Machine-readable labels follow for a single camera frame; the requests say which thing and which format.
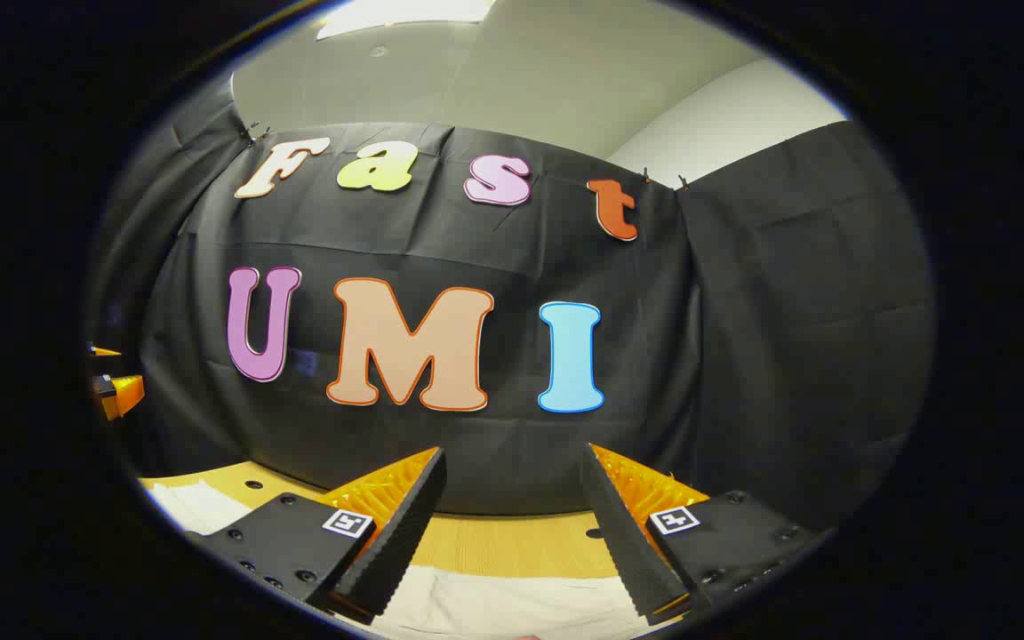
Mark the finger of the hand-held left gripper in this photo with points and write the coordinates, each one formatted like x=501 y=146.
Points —
x=105 y=352
x=121 y=393

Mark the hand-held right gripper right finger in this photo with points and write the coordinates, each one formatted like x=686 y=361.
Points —
x=623 y=533

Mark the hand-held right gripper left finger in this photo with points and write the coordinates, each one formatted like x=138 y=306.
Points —
x=405 y=524

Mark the white jeans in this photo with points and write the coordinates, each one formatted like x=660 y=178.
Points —
x=512 y=604

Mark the black backdrop cloth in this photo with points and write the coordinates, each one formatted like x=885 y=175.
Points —
x=494 y=258

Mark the ceiling light panel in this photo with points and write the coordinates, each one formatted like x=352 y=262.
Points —
x=405 y=13

